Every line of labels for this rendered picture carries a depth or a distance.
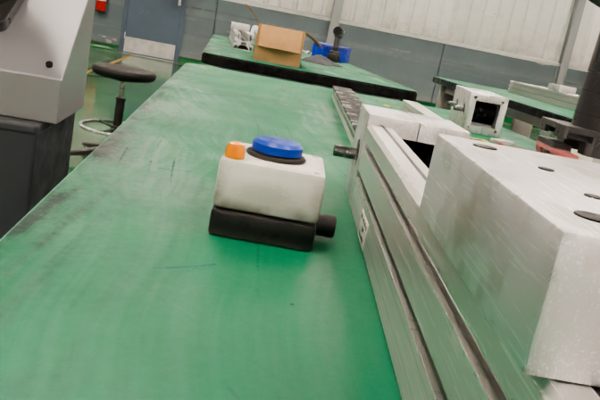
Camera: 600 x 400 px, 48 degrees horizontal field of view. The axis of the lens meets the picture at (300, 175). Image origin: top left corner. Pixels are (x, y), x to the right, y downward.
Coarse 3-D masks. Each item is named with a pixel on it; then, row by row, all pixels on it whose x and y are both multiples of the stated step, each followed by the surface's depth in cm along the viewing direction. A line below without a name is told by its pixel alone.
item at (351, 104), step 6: (336, 90) 160; (342, 90) 164; (348, 90) 168; (342, 96) 146; (348, 96) 150; (354, 96) 153; (342, 102) 135; (348, 102) 137; (354, 102) 140; (360, 102) 142; (348, 108) 125; (354, 108) 127; (360, 108) 129; (348, 114) 115; (354, 114) 117; (354, 120) 109; (354, 126) 101
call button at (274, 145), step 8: (264, 136) 53; (272, 136) 54; (256, 144) 51; (264, 144) 51; (272, 144) 51; (280, 144) 51; (288, 144) 52; (296, 144) 52; (264, 152) 51; (272, 152) 51; (280, 152) 51; (288, 152) 51; (296, 152) 51
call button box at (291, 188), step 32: (224, 160) 49; (256, 160) 50; (288, 160) 51; (320, 160) 55; (224, 192) 49; (256, 192) 49; (288, 192) 49; (320, 192) 49; (224, 224) 50; (256, 224) 50; (288, 224) 50; (320, 224) 53
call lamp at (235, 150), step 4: (228, 144) 49; (232, 144) 49; (236, 144) 49; (240, 144) 49; (228, 148) 49; (232, 148) 49; (236, 148) 49; (240, 148) 49; (244, 148) 49; (228, 152) 49; (232, 152) 49; (236, 152) 49; (240, 152) 49; (244, 152) 49; (228, 156) 49; (232, 156) 49; (236, 156) 49; (240, 156) 49; (244, 156) 49
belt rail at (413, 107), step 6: (408, 102) 174; (414, 102) 178; (402, 108) 178; (408, 108) 169; (414, 108) 161; (420, 108) 161; (426, 108) 165; (420, 114) 153; (426, 114) 148; (432, 114) 151
